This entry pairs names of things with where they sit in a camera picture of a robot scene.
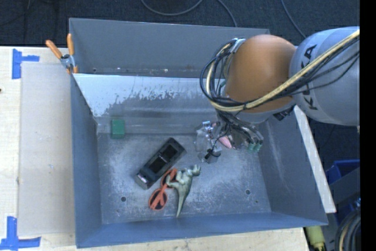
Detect pale wood flat board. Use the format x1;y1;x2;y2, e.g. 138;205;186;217
16;61;78;236

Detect orange sunglasses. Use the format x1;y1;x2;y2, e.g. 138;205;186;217
148;168;179;212

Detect green toy dinosaur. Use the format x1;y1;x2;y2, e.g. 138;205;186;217
165;164;202;218

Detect black two-slot tray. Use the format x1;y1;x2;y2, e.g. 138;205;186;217
134;137;187;190

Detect grey metal bin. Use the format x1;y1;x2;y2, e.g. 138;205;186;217
68;17;337;249

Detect dark green flat block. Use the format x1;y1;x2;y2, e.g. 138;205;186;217
110;118;126;139

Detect small pink oval object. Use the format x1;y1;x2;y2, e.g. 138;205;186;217
218;136;236;150

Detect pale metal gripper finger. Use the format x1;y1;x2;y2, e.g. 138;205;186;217
200;145;223;165
194;120;215;154

